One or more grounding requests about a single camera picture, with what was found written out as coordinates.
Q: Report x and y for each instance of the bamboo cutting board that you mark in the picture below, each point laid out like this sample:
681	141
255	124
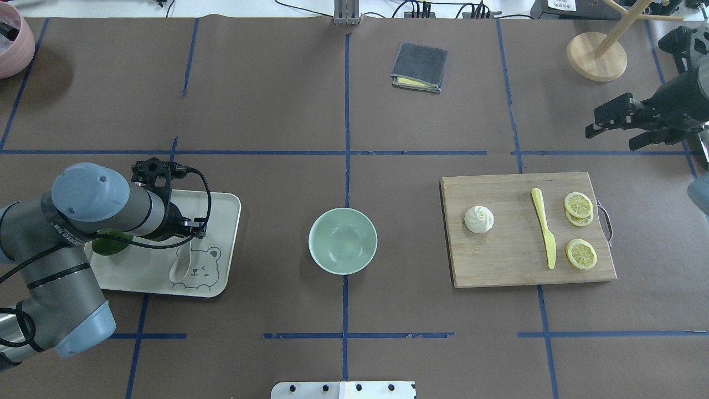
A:
512	253

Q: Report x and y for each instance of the grey folded cloth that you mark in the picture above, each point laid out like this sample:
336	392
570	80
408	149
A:
419	67

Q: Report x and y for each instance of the green ceramic bowl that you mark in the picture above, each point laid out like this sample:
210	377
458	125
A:
343	241

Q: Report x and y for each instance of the white bear tray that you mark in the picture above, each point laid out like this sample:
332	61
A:
137	269

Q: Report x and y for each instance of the wooden mug tree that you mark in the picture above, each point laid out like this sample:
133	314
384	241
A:
598	56

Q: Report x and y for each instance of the lone lemon slice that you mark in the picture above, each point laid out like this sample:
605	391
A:
581	254

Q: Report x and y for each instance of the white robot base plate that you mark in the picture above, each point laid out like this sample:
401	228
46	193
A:
345	389

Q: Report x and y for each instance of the pink bowl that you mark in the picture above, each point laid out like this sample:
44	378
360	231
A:
16	55

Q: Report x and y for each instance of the lower lemon slice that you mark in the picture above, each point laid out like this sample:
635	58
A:
579	221

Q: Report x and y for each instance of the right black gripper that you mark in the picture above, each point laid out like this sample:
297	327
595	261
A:
674	104

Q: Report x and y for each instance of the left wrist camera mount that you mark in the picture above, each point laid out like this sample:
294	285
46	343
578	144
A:
156	176

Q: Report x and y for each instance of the green avocado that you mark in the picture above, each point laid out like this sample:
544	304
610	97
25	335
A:
108	247

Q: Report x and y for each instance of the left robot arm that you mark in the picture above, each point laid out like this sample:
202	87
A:
44	239

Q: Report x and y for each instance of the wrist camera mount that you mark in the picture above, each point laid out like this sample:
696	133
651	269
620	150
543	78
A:
687	46
156	176

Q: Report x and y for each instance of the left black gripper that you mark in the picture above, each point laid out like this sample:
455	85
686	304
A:
175	215

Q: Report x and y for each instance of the upper lemon slice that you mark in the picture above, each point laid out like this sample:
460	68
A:
578	205

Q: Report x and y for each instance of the yellow plastic knife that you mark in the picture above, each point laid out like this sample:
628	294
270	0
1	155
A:
548	237

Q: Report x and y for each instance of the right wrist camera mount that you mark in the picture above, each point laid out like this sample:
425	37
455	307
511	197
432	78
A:
687	46

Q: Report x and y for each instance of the white ceramic spoon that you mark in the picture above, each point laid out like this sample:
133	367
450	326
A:
181	267

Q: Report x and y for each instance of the aluminium frame post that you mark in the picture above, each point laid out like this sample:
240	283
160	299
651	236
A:
346	13

